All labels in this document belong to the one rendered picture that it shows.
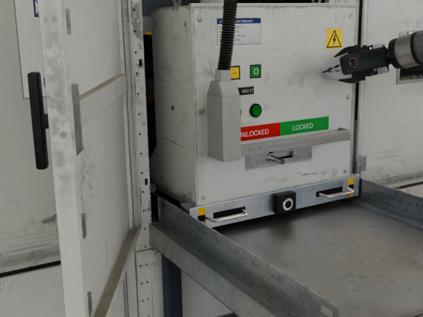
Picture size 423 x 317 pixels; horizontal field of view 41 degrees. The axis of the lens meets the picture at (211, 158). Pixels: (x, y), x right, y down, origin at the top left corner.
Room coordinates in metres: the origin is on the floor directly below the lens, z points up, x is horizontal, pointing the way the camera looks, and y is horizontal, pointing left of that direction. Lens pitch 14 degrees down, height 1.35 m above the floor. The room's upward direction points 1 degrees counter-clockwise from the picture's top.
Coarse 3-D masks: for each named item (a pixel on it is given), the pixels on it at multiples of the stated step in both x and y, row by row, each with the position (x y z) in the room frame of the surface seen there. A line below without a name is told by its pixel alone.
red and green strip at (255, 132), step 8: (296, 120) 1.43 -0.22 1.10; (304, 120) 1.44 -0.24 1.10; (312, 120) 1.46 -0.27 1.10; (320, 120) 1.47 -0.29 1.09; (328, 120) 1.48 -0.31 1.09; (240, 128) 1.35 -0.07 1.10; (248, 128) 1.36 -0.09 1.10; (256, 128) 1.37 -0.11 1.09; (264, 128) 1.38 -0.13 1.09; (272, 128) 1.39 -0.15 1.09; (280, 128) 1.41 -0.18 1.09; (288, 128) 1.42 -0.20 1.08; (296, 128) 1.43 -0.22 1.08; (304, 128) 1.44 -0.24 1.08; (312, 128) 1.46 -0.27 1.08; (320, 128) 1.47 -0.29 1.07; (328, 128) 1.48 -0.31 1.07; (240, 136) 1.35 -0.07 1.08; (248, 136) 1.36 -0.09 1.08; (256, 136) 1.37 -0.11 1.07; (264, 136) 1.38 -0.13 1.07; (272, 136) 1.39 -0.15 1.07
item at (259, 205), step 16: (352, 176) 1.52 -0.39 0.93; (272, 192) 1.38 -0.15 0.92; (304, 192) 1.43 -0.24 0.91; (320, 192) 1.46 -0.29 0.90; (336, 192) 1.49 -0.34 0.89; (192, 208) 1.27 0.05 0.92; (224, 208) 1.31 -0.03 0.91; (240, 208) 1.34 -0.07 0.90; (256, 208) 1.36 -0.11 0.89; (272, 208) 1.38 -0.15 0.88; (224, 224) 1.31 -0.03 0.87
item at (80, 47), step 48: (48, 0) 0.75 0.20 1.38; (96, 0) 1.12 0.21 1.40; (48, 48) 0.75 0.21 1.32; (96, 48) 1.09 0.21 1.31; (48, 96) 0.75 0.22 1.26; (96, 96) 0.98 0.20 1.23; (96, 144) 1.03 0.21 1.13; (96, 192) 1.01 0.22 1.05; (96, 240) 0.98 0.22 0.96; (96, 288) 0.95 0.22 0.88
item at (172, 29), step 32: (160, 32) 1.44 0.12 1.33; (192, 32) 1.29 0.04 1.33; (160, 64) 1.44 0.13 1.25; (192, 64) 1.29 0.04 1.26; (160, 96) 1.45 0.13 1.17; (192, 96) 1.29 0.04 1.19; (352, 96) 1.53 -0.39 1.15; (160, 128) 1.46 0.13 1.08; (192, 128) 1.30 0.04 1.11; (160, 160) 1.46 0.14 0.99; (192, 160) 1.30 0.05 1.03; (192, 192) 1.30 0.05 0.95
